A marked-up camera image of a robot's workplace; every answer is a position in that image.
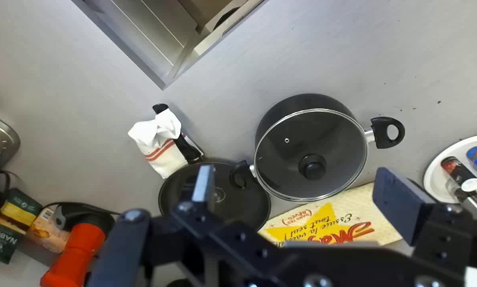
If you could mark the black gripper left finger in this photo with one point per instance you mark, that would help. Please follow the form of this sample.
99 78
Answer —
203 183

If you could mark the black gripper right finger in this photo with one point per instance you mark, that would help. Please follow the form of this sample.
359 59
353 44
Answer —
402 204

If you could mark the glass pot lid black knob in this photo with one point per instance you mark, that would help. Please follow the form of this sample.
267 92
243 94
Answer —
291 159

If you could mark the black cooking pot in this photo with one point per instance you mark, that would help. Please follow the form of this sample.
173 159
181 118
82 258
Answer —
302 100

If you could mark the black frying pan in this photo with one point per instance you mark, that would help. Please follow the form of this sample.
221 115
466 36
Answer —
232 204

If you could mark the white plate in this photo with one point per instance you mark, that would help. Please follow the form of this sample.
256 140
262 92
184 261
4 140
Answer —
434 169

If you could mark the white towel red stripes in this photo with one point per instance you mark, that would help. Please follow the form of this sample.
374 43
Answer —
160 143

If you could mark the yellow cutting board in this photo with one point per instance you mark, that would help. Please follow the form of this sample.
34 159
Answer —
323 223

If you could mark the dark wine bottle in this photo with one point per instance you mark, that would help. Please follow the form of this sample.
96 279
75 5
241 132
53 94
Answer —
72 255

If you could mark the green printed package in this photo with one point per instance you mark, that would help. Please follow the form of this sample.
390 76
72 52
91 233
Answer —
4 233

